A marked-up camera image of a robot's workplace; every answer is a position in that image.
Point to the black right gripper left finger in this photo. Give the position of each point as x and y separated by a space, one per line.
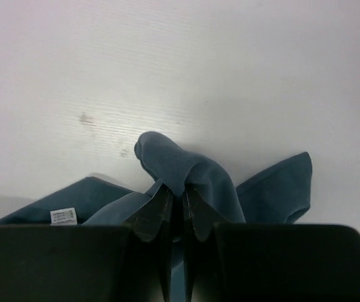
131 262

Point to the teal blue t shirt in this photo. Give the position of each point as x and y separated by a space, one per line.
279 194

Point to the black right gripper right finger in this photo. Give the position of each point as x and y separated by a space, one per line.
226 261

